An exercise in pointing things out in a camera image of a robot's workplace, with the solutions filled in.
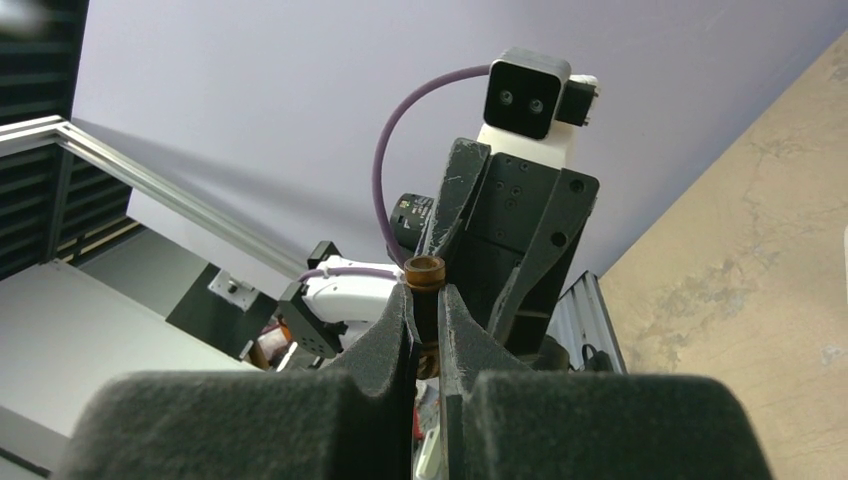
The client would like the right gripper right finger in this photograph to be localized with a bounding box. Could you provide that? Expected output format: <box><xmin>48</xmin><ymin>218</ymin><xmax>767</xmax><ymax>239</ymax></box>
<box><xmin>438</xmin><ymin>285</ymin><xmax>772</xmax><ymax>479</ymax></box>

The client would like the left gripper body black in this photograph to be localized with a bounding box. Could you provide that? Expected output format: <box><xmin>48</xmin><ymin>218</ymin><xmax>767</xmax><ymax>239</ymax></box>
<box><xmin>447</xmin><ymin>153</ymin><xmax>565</xmax><ymax>355</ymax></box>

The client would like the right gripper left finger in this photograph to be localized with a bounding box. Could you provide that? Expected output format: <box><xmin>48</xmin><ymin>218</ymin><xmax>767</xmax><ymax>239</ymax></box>
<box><xmin>53</xmin><ymin>285</ymin><xmax>418</xmax><ymax>479</ymax></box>

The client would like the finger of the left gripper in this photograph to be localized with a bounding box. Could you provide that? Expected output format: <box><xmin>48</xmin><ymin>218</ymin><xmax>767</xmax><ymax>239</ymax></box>
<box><xmin>487</xmin><ymin>169</ymin><xmax>600</xmax><ymax>345</ymax></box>
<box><xmin>415</xmin><ymin>138</ymin><xmax>491</xmax><ymax>260</ymax></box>

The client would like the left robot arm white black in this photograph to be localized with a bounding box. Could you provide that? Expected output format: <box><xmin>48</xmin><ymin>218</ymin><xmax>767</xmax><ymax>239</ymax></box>
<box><xmin>279</xmin><ymin>139</ymin><xmax>600</xmax><ymax>358</ymax></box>

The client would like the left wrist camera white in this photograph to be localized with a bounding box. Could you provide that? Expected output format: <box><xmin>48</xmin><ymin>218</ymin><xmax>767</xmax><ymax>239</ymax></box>
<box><xmin>477</xmin><ymin>47</ymin><xmax>600</xmax><ymax>169</ymax></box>

